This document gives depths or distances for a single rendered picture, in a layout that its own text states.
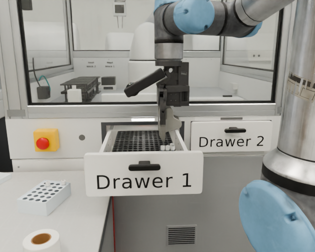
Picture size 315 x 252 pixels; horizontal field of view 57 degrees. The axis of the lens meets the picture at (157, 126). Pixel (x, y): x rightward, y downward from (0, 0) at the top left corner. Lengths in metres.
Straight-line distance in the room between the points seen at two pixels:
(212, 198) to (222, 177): 0.09
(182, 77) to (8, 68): 0.59
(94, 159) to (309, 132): 0.50
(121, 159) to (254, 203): 0.39
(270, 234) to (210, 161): 0.72
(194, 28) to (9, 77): 0.67
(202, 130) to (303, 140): 0.70
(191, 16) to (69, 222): 0.55
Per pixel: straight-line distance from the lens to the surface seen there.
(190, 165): 0.73
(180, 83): 0.77
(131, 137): 0.95
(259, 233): 0.42
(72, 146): 1.07
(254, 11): 0.67
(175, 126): 0.77
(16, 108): 1.10
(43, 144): 1.02
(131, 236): 1.21
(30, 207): 0.84
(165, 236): 1.22
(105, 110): 1.02
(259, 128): 1.10
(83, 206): 0.84
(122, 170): 0.72
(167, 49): 0.74
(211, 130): 1.04
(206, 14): 0.65
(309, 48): 0.36
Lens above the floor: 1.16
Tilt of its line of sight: 14 degrees down
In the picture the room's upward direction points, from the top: straight up
